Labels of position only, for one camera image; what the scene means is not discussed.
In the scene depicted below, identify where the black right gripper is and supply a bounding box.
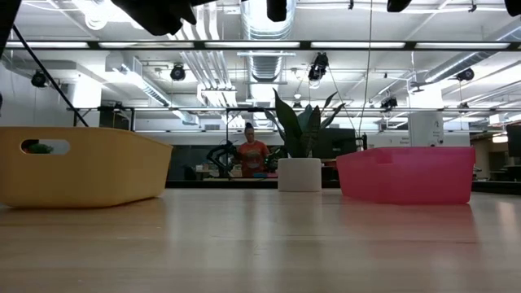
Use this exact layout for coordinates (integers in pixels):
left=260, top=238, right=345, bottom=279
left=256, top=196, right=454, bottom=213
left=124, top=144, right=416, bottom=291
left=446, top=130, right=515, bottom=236
left=386, top=0, right=414, bottom=13

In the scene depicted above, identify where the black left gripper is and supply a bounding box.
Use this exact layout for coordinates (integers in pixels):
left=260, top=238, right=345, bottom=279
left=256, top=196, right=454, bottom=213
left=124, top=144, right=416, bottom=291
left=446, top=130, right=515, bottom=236
left=266, top=0, right=288, bottom=23

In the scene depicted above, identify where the red plastic bin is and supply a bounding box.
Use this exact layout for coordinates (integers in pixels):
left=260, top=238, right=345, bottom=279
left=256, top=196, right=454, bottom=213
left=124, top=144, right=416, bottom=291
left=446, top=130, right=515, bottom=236
left=335, top=146, right=476, bottom=205

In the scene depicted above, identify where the yellow plastic bin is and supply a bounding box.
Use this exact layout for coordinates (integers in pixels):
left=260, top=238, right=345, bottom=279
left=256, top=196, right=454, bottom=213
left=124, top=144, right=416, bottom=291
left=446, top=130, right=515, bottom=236
left=0, top=125, right=174, bottom=209

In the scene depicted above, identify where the green object inside yellow bin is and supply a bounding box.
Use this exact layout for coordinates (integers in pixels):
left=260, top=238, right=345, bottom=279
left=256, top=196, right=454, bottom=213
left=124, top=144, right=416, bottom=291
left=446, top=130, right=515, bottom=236
left=24, top=142, right=54, bottom=155

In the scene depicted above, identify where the long linear ceiling light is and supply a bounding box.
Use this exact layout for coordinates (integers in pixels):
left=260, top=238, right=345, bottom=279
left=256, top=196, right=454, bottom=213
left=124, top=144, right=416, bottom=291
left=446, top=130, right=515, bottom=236
left=0, top=39, right=521, bottom=52

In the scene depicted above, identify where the black monitor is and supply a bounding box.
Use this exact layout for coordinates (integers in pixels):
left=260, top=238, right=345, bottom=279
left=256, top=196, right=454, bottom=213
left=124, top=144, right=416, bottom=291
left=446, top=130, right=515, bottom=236
left=506, top=124, right=521, bottom=159
left=313, top=128, right=359, bottom=160

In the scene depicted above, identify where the person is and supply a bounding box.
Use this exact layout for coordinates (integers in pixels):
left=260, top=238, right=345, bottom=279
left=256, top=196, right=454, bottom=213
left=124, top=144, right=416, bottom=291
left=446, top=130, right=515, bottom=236
left=237, top=121, right=272, bottom=179

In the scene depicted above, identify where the snake plant in white pot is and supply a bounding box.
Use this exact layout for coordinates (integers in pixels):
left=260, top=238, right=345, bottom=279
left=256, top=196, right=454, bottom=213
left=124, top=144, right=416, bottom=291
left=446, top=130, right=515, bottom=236
left=263, top=88, right=347, bottom=193

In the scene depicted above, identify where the plain white pillar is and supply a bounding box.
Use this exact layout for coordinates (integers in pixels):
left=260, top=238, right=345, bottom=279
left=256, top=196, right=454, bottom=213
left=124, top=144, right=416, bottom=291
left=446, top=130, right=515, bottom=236
left=67, top=77, right=103, bottom=127

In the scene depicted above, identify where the spiral metal air duct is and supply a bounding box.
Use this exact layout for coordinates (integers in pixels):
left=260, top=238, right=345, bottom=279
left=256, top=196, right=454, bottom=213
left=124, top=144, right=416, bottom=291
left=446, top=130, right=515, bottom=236
left=239, top=0, right=298, bottom=82

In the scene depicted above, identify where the thin hanging reel cable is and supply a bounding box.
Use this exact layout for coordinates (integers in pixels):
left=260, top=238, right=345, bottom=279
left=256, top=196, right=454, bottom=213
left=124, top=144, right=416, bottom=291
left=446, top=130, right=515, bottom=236
left=357, top=0, right=374, bottom=138

